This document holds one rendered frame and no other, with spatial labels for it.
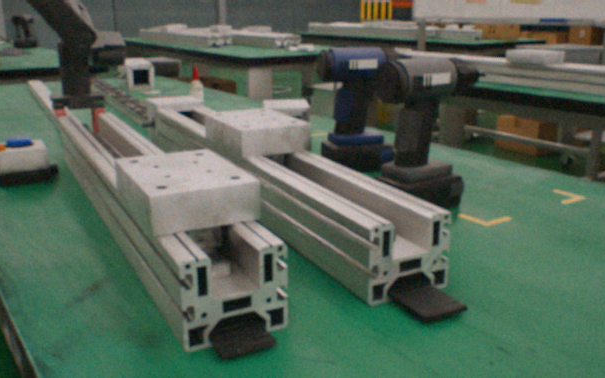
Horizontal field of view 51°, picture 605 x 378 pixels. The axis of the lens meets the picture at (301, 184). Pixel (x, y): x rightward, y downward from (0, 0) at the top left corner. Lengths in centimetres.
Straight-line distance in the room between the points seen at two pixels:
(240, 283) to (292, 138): 37
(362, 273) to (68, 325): 29
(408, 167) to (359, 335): 37
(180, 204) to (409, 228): 25
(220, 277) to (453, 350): 22
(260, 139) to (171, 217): 32
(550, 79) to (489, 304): 177
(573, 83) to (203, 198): 186
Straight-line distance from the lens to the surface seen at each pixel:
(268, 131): 89
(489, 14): 420
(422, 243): 67
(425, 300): 64
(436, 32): 558
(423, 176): 91
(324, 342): 58
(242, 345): 56
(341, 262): 68
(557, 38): 1209
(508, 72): 248
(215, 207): 61
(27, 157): 115
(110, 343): 61
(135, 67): 227
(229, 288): 58
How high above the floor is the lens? 107
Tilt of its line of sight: 16 degrees down
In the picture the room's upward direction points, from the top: straight up
